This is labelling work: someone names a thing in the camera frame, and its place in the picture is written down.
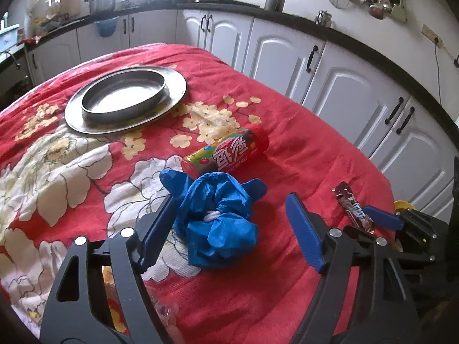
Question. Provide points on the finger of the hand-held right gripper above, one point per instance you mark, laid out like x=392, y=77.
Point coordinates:
x=383, y=218
x=356, y=232

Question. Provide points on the steel spatula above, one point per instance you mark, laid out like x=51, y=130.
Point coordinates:
x=400, y=12

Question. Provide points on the steel teapot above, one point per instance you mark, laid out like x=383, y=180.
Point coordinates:
x=324, y=18

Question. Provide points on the red candy tube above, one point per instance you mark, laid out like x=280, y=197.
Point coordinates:
x=229, y=150

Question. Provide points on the round metal tray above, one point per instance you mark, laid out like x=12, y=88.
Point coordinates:
x=174, y=91

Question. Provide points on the red floral blanket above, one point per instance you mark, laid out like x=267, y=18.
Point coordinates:
x=287, y=132

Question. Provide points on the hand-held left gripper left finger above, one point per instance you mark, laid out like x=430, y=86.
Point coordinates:
x=157, y=218

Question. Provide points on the blue plastic bag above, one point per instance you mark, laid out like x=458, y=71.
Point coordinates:
x=215, y=236

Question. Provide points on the wall socket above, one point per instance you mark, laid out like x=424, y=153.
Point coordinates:
x=432, y=36

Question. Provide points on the black kitchen countertop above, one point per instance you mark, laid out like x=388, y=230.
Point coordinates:
x=358, y=41

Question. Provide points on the blue plastic basin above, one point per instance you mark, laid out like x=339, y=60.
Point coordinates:
x=105, y=28

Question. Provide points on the white kitchen cabinets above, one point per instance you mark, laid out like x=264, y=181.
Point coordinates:
x=272, y=57

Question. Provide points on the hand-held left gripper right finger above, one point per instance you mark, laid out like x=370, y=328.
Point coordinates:
x=304, y=229

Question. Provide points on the dark metal mug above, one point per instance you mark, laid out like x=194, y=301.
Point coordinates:
x=275, y=3

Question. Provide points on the light blue plastic box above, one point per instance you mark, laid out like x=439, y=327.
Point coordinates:
x=8, y=37

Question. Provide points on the steel cooking pot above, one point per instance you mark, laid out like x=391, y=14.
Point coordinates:
x=102, y=3

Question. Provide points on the round metal pan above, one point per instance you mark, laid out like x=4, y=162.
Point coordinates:
x=122, y=96

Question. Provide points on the brown chocolate bar wrapper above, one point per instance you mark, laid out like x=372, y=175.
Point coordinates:
x=349, y=204

